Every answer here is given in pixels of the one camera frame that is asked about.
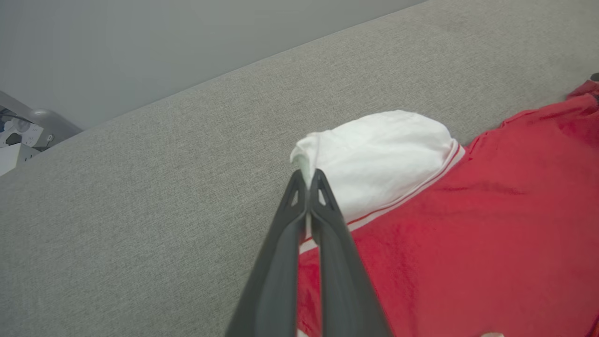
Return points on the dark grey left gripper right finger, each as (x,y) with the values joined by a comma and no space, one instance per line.
(346,290)

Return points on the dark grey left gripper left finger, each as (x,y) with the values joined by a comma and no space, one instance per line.
(271,285)

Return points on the red shirt with white sleeves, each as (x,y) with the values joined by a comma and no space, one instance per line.
(468,234)

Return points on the grey fabric sofa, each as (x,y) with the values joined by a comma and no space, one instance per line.
(140,210)

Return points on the grey machine at edge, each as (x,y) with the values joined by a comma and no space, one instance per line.
(54,122)

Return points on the white power strip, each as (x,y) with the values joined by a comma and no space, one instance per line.
(25,133)

